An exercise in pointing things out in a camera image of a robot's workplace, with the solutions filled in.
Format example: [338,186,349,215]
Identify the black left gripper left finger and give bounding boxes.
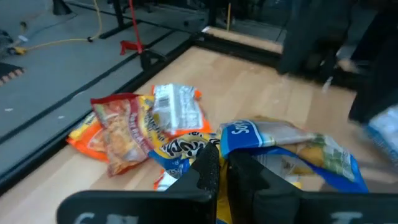
[57,141,220,224]

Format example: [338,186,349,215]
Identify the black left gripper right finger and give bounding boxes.
[226,151,398,224]

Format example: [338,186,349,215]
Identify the orange Maruchan noodle pack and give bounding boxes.
[66,111,109,162]
[153,169,178,192]
[151,83,213,137]

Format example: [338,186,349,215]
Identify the blue Maruchan noodle pack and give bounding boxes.
[148,132,222,180]
[216,115,370,224]
[365,104,398,166]

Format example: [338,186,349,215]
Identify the red Maruchan noodle pack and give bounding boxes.
[90,92,158,177]

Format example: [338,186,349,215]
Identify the red floor stand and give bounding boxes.
[119,0,146,56]

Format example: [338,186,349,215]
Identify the hazard striped black mat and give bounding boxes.
[0,62,25,88]

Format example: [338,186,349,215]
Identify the black conical stand foot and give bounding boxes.
[52,0,73,16]

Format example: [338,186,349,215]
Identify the black aluminium table frame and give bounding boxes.
[0,29,284,197]

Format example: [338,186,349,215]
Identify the black metal desk frame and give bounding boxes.
[99,0,218,40]

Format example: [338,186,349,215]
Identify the yellow power cord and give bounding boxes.
[7,0,103,56]

